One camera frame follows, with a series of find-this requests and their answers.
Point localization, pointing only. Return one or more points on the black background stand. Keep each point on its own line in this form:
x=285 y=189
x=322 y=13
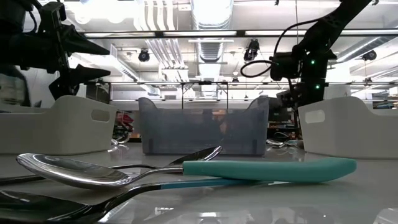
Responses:
x=295 y=124

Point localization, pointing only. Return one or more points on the black ceiling spotlight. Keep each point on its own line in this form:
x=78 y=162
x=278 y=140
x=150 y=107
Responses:
x=251 y=51
x=144 y=56
x=369 y=55

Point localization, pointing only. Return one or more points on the silver ceiling duct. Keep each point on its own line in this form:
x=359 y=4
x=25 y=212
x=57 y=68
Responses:
x=211 y=49
x=363 y=45

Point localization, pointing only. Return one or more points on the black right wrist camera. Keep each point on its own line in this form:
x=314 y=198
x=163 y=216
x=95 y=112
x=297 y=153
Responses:
x=284 y=67

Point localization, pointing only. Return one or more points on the black background monitor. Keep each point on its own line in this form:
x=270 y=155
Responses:
x=278 y=112

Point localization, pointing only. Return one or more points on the white plastic bin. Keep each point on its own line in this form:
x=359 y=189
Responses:
x=351 y=133
x=56 y=130

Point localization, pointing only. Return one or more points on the grey translucent plastic bin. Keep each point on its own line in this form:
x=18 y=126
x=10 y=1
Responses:
x=186 y=130

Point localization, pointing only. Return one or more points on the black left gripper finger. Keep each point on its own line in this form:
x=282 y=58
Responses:
x=81 y=43
x=77 y=76

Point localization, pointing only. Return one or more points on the black overhead frame bar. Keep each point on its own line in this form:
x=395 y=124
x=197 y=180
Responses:
x=241 y=32

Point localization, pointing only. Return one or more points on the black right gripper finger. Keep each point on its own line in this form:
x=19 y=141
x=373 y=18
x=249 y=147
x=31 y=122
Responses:
x=292 y=95

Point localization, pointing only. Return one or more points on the red background object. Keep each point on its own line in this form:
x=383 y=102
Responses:
x=124 y=119

